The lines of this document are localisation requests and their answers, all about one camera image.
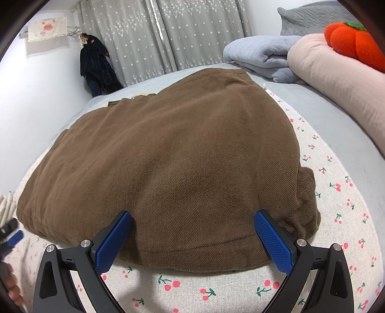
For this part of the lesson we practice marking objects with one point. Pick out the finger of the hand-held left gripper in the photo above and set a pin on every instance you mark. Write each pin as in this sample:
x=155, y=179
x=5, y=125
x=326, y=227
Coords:
x=9, y=225
x=14, y=239

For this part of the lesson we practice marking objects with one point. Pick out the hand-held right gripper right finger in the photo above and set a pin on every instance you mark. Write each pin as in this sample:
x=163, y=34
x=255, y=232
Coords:
x=273, y=242

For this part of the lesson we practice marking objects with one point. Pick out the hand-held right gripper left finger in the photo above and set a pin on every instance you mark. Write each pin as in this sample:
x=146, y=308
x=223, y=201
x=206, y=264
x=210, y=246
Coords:
x=114, y=242

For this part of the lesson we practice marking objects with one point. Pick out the brown coat with fleece collar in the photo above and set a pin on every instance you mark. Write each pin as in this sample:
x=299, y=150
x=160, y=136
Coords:
x=180, y=150

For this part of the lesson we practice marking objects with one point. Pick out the dark hanging clothes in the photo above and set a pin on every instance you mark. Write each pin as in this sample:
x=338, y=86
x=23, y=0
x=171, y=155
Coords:
x=96, y=66

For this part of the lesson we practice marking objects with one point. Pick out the person's left hand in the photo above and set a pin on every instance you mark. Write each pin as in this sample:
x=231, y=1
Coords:
x=15, y=289

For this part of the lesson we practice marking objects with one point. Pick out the white knit cloth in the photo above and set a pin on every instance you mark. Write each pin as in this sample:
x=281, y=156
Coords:
x=6, y=207

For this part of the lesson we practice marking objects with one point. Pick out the cherry print bed sheet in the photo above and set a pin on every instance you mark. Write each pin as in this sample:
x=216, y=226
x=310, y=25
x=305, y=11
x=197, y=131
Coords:
x=331, y=210

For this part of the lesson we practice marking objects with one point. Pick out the bed with grey sheet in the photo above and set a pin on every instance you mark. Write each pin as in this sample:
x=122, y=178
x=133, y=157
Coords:
x=300, y=99

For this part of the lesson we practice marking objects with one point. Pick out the pink pillow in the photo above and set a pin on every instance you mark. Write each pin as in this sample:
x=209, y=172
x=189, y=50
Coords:
x=340, y=78

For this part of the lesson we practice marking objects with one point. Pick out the light blue folded blanket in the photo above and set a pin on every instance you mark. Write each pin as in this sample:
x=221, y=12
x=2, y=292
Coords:
x=258, y=54

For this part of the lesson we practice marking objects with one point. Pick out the orange pumpkin cushion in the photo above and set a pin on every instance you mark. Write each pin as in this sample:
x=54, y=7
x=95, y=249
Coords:
x=355, y=45

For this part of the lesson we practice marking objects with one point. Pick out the grey quilted headboard cover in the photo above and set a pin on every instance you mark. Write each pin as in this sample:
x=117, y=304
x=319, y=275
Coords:
x=309, y=21

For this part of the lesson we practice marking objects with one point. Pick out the white printed wall cloth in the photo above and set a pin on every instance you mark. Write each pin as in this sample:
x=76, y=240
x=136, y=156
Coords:
x=46, y=28

